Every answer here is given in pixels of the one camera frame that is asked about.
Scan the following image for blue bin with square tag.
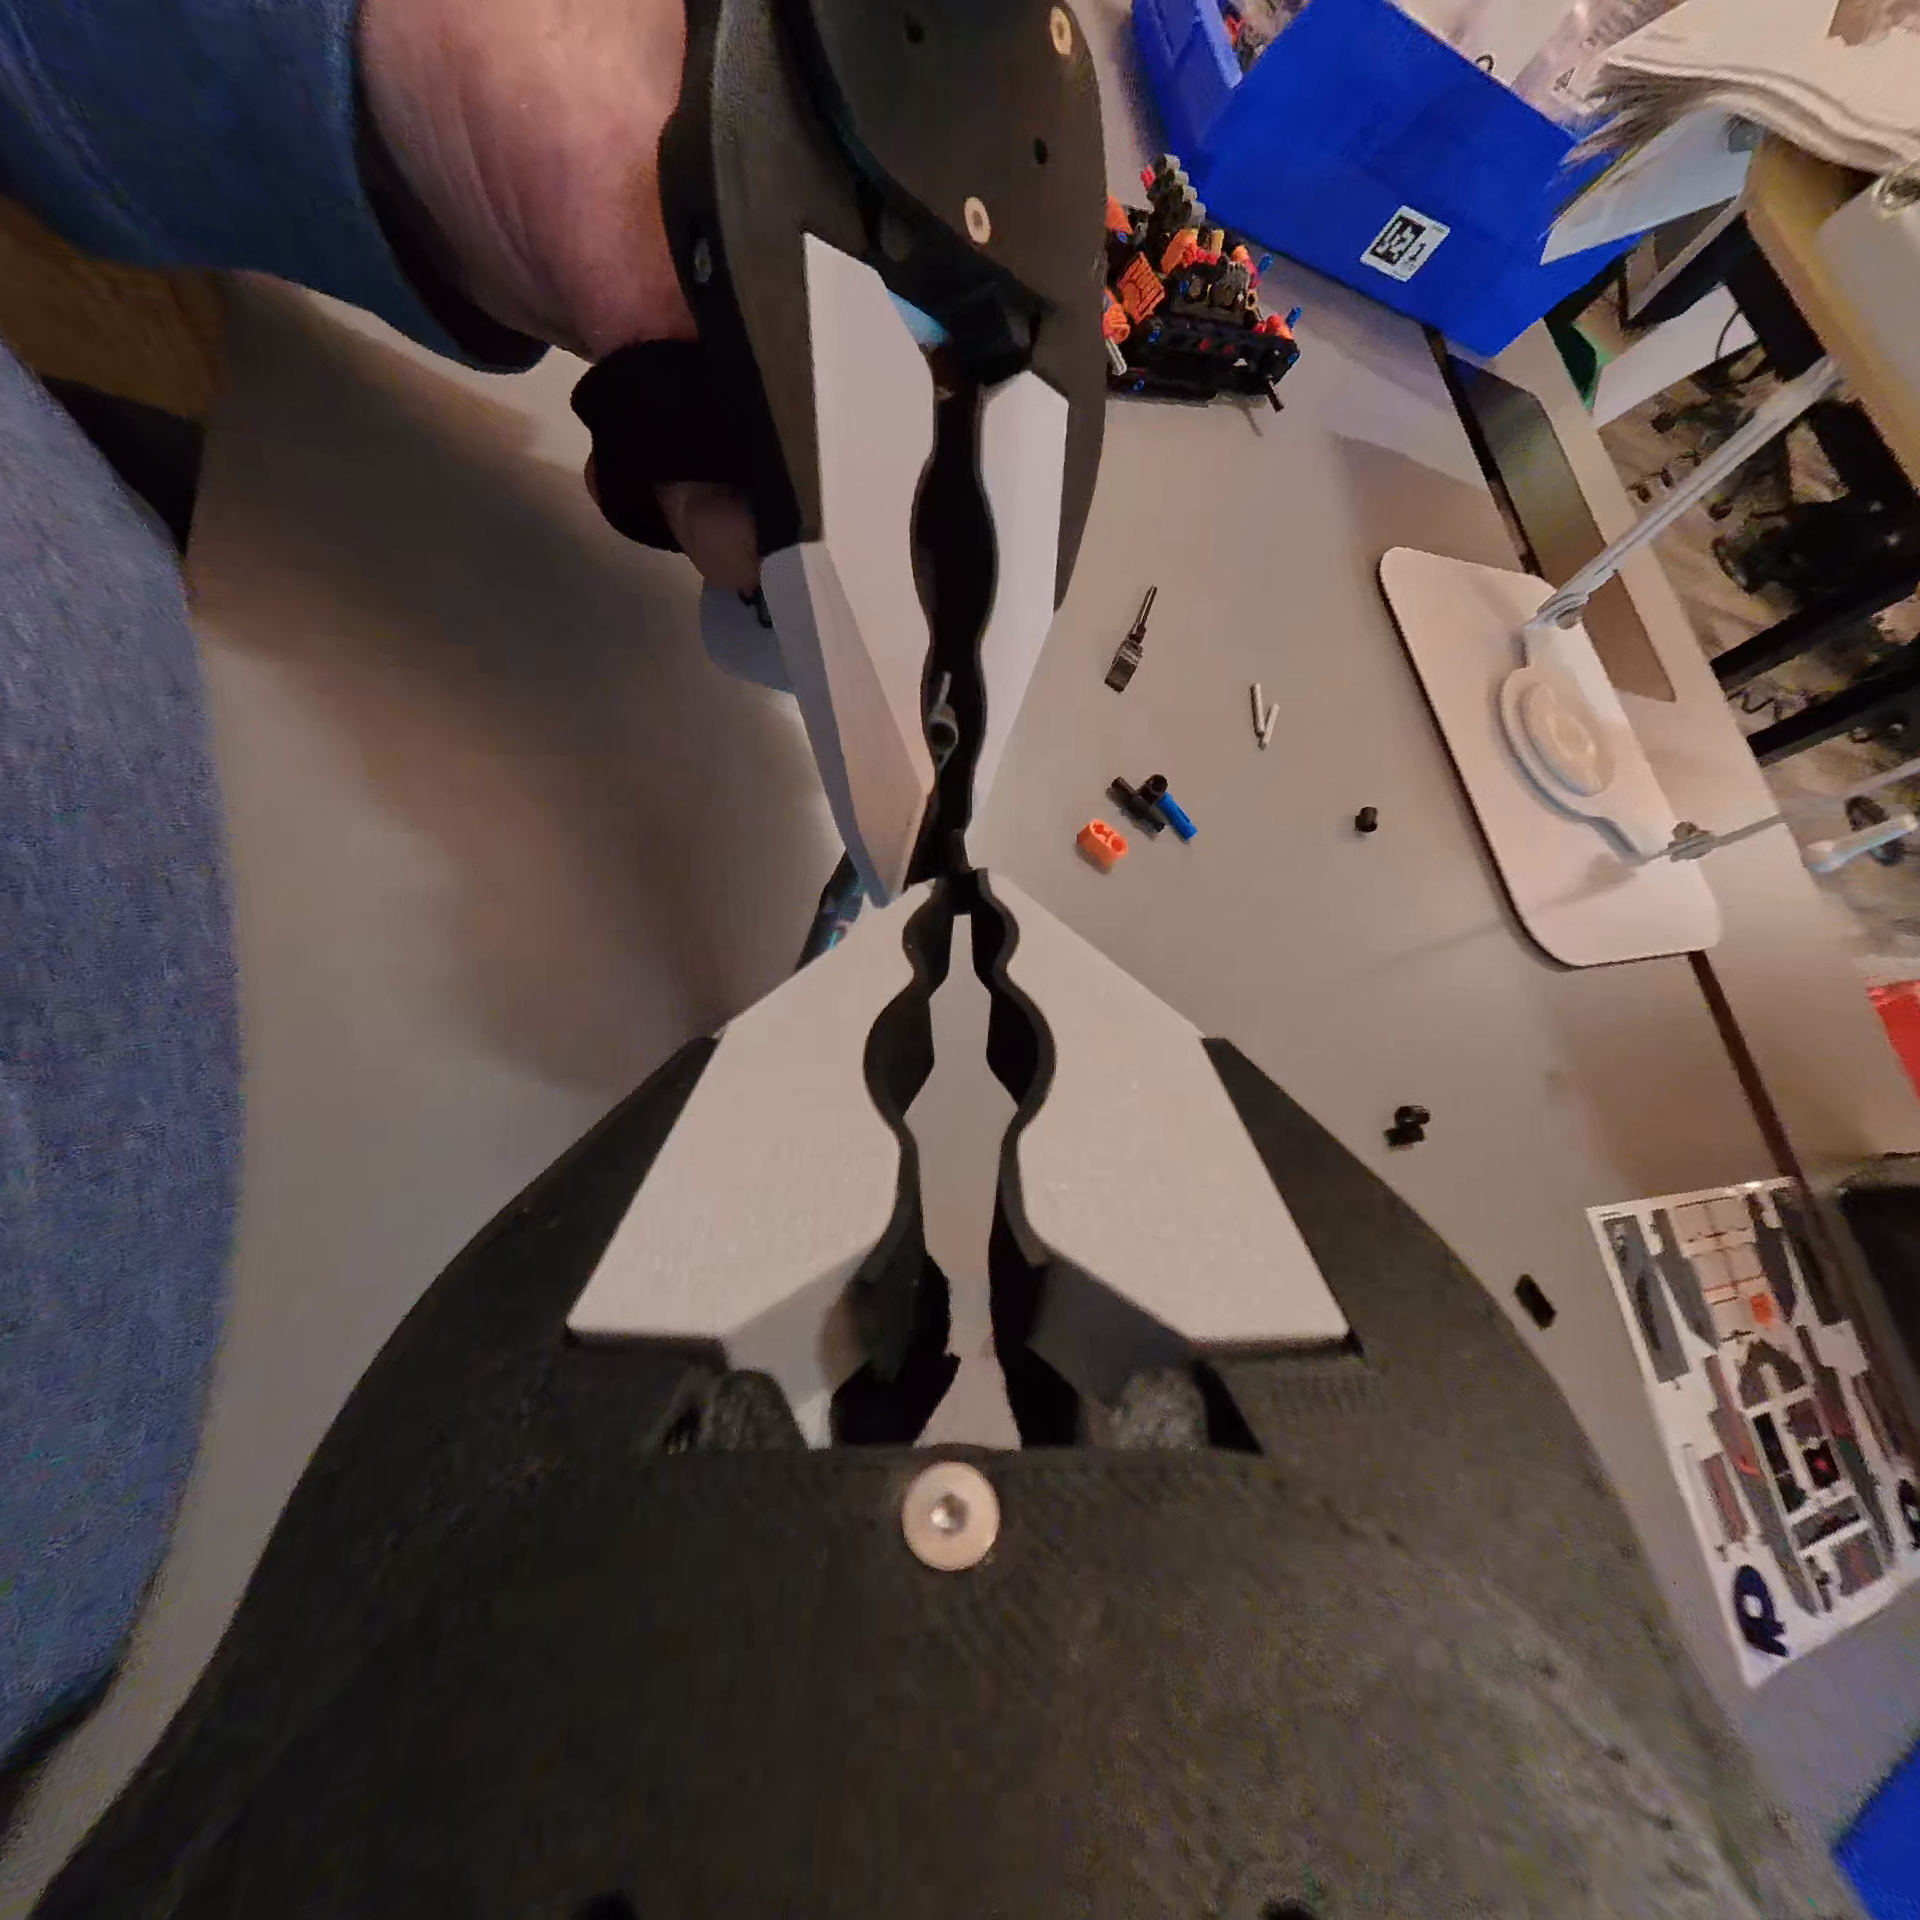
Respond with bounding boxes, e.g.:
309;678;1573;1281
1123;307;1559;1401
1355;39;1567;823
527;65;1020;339
1200;0;1643;361

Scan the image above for person's left hand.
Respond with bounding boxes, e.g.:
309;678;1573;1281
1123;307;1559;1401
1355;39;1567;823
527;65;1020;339
360;0;768;594

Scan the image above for sticker sheet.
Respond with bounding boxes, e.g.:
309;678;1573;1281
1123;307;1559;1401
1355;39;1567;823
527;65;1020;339
1587;1177;1920;1689

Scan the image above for grey curved lego panel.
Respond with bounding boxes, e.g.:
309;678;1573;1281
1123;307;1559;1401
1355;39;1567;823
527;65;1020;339
803;673;969;962

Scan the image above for person's left forearm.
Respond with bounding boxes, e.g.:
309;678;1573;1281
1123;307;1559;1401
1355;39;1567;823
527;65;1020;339
0;0;548;374

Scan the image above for lego car chassis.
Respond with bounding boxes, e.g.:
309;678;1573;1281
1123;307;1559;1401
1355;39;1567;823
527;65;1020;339
1103;150;1306;414

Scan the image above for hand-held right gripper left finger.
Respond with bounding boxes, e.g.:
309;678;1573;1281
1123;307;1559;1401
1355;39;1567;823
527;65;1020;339
565;878;962;1449

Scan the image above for pale booklet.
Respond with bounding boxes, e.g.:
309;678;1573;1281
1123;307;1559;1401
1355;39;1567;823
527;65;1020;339
1543;113;1757;269

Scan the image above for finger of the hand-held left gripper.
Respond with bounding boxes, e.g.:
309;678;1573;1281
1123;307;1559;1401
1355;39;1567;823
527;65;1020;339
761;228;969;905
945;374;1076;879

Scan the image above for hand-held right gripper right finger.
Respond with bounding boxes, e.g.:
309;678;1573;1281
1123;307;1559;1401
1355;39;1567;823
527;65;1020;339
967;870;1355;1449

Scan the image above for beige box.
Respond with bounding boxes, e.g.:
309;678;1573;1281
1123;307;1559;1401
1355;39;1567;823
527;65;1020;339
1747;142;1920;495

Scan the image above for white stand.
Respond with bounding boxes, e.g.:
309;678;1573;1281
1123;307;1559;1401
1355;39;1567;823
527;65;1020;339
1497;357;1920;886

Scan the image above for small blue parts bin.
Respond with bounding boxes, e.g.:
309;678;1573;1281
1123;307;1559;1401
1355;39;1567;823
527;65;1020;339
1130;0;1250;140

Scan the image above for stack of papers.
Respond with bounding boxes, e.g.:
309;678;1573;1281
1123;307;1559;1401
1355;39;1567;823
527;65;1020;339
1581;0;1920;173

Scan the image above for white rounded pad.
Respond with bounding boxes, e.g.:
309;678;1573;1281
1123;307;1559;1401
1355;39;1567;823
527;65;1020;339
1377;546;1723;970

